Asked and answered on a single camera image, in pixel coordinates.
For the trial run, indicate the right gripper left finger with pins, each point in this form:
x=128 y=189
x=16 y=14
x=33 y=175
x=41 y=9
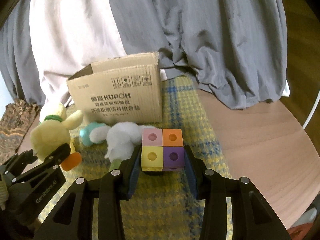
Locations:
x=72 y=216

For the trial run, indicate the yellow plush duck toy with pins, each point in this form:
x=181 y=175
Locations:
x=53 y=131

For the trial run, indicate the teal star plush toy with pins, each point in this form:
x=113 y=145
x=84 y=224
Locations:
x=85 y=134

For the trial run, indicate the grey curtain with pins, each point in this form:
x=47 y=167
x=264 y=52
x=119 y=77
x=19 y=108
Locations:
x=235 y=49

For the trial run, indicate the red white object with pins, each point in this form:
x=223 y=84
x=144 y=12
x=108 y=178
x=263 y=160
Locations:
x=301 y=227

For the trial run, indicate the white plush dog toy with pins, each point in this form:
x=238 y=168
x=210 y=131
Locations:
x=121 y=139

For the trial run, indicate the brown patterned fabric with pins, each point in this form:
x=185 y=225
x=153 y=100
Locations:
x=15 y=123

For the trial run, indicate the four colour cube block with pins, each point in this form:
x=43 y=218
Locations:
x=162 y=150

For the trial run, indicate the brown cardboard box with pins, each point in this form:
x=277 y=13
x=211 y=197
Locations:
x=122 y=89

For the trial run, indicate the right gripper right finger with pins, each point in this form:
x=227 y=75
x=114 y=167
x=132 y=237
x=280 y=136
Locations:
x=252 y=215

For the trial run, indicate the beige curtain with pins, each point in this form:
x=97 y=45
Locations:
x=66 y=36

